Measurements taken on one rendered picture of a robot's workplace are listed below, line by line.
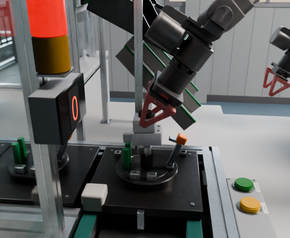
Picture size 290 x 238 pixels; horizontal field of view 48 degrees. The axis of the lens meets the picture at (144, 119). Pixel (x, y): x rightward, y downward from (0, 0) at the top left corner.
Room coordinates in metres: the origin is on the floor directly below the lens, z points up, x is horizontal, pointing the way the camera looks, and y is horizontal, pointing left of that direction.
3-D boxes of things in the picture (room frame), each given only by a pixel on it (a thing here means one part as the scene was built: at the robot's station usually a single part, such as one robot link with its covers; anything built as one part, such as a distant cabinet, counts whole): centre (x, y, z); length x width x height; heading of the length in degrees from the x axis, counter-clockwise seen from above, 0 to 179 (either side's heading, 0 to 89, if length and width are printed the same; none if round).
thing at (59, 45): (0.46, 0.13, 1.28); 0.05 x 0.05 x 0.05
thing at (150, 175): (0.59, -0.01, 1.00); 0.02 x 0.01 x 0.02; 84
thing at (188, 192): (0.64, 0.00, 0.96); 0.24 x 0.24 x 0.02; 84
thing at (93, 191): (0.55, 0.10, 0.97); 0.05 x 0.05 x 0.04; 84
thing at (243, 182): (0.60, -0.22, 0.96); 0.04 x 0.04 x 0.02
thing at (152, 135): (0.64, 0.01, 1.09); 0.08 x 0.04 x 0.07; 86
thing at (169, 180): (0.64, 0.00, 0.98); 0.14 x 0.14 x 0.02
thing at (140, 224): (0.51, 0.01, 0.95); 0.01 x 0.01 x 0.04; 84
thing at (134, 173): (0.59, 0.02, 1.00); 0.02 x 0.01 x 0.02; 84
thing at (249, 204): (0.53, -0.21, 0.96); 0.04 x 0.04 x 0.02
